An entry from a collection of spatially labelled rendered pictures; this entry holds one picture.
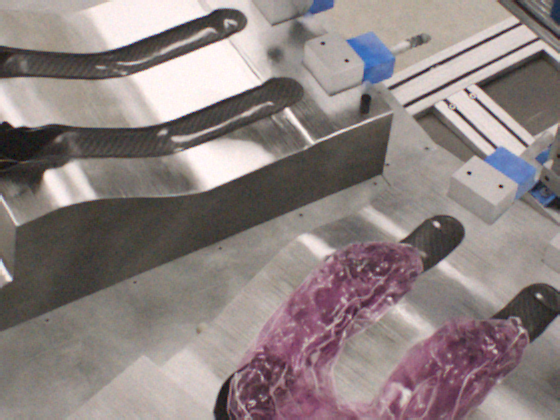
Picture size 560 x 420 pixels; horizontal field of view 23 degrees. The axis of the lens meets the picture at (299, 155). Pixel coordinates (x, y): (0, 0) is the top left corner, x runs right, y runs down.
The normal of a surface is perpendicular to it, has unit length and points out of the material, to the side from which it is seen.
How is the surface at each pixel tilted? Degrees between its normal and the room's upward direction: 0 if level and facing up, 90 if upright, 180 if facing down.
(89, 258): 90
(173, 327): 0
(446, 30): 0
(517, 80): 0
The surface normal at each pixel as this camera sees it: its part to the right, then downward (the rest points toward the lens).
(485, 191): 0.07, -0.66
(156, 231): 0.51, 0.66
